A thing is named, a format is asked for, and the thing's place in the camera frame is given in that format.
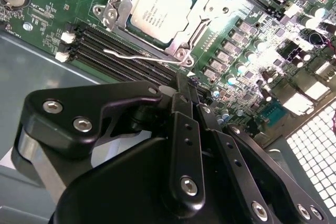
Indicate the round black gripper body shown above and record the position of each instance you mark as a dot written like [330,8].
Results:
[118,195]

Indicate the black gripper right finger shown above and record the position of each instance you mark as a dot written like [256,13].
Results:
[262,182]

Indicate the metal socket cover frame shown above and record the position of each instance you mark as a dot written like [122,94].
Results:
[124,9]

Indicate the thin metal locking lever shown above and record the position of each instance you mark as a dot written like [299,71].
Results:
[110,52]

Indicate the silver-topped CPU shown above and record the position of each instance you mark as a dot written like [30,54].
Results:
[160,9]

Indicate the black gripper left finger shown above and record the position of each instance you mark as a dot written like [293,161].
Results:
[65,108]

